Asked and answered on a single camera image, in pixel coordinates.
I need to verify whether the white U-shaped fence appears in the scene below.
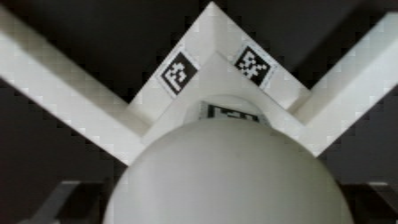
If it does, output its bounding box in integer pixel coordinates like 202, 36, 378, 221
0, 7, 398, 163

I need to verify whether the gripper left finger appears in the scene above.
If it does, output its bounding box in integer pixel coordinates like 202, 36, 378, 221
17, 180, 111, 224

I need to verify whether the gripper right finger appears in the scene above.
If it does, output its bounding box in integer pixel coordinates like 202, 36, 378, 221
341, 182, 398, 224

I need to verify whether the white lamp bulb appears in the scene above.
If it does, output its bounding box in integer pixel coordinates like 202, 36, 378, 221
102, 94, 357, 224

